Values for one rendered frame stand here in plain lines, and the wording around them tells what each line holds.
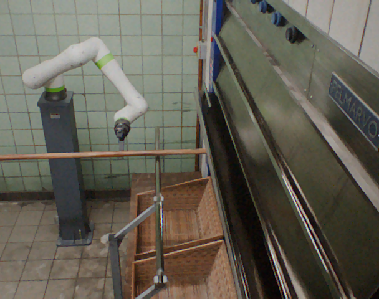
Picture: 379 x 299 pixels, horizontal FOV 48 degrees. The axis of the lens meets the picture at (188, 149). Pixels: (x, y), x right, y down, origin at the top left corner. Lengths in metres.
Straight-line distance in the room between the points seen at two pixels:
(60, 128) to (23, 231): 1.12
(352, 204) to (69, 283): 2.60
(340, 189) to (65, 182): 2.50
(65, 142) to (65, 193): 0.43
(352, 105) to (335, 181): 0.18
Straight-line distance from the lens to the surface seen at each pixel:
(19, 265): 3.48
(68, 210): 3.36
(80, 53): 2.47
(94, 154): 2.26
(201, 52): 2.97
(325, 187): 0.99
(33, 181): 3.97
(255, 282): 1.29
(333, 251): 0.92
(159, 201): 1.94
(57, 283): 3.28
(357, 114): 0.86
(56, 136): 3.02
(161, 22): 3.26
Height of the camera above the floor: 2.34
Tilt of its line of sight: 30 degrees down
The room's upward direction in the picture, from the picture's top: 1 degrees clockwise
